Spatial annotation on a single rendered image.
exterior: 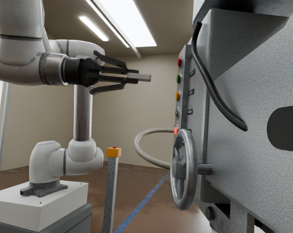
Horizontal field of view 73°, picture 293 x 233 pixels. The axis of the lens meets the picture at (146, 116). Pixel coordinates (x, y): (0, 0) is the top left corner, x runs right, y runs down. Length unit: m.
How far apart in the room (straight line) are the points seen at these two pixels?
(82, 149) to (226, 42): 0.93
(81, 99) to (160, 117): 5.93
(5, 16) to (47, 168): 0.81
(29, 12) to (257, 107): 0.54
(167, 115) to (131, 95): 1.57
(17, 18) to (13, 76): 0.14
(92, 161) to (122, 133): 6.20
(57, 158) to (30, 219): 0.30
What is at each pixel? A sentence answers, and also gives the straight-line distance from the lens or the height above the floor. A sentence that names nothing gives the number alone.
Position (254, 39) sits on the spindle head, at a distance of 0.52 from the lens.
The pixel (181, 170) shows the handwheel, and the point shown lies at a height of 1.22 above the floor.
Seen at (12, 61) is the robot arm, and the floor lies 1.44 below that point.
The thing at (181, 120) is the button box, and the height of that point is 1.32.
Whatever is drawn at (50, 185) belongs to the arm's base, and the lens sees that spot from 1.25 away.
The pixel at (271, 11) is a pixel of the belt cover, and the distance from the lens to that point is 0.62.
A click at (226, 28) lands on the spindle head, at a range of 0.50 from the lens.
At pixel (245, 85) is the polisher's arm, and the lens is 0.32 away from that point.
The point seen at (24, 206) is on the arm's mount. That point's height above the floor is 0.90.
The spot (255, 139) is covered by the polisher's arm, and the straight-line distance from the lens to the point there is 0.29.
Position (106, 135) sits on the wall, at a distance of 7.64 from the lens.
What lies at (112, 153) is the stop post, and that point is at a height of 1.03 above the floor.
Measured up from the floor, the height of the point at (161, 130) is 1.29.
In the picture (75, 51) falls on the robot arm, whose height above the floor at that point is 1.67.
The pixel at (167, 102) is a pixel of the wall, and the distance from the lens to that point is 6.99.
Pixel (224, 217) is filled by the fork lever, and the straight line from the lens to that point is 0.47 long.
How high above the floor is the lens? 1.29
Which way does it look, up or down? 4 degrees up
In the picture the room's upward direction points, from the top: 4 degrees clockwise
